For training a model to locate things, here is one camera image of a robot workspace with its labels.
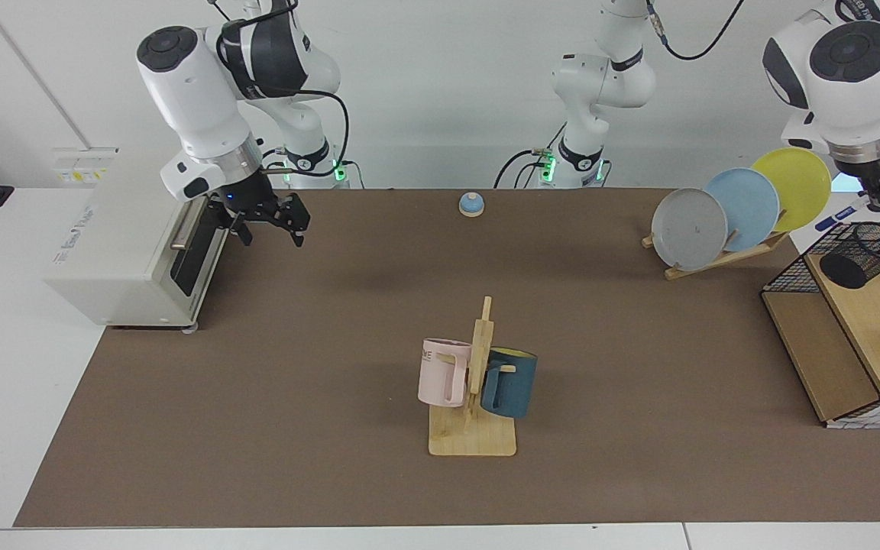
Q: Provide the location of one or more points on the yellow plate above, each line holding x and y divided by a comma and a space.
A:
795, 183

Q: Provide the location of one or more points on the wooden plate rack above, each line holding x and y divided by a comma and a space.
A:
715, 263

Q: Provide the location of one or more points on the wooden cup stand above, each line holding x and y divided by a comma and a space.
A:
473, 439

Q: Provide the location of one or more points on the light blue plate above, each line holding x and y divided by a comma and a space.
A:
749, 202

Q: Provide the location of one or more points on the brown table cloth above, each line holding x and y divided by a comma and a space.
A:
333, 420

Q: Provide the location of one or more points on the white wall socket box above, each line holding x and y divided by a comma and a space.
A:
77, 169

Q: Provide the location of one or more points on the small blue round bell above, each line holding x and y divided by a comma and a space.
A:
471, 204

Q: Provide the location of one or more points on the pink cup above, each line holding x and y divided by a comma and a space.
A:
440, 374

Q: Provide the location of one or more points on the pale toaster oven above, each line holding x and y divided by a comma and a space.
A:
119, 252

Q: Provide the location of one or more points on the black mesh pen holder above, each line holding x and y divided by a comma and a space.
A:
845, 269

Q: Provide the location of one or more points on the grey plate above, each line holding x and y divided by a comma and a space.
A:
688, 229

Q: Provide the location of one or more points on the dark blue cup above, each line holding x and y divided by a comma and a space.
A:
512, 386

